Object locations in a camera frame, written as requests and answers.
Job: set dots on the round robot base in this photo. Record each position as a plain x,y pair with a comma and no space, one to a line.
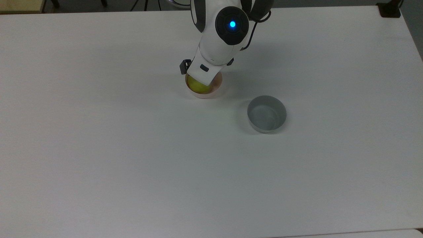
180,2

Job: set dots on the wooden furniture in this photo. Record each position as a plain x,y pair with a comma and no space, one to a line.
19,6

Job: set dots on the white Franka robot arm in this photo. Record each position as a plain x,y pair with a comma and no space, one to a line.
224,36

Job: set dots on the pink bowl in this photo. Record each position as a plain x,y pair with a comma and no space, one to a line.
211,92

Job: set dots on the green pear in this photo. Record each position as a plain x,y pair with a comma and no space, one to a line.
197,86

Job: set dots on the black table clamp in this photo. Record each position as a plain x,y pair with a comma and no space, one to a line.
390,9

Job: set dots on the white adjacent table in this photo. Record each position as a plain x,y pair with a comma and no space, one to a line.
357,234

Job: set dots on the black tripod legs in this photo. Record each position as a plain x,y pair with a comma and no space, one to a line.
145,4

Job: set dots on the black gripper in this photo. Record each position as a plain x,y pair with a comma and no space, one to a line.
185,66

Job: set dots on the gray bowl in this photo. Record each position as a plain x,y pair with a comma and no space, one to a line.
266,114

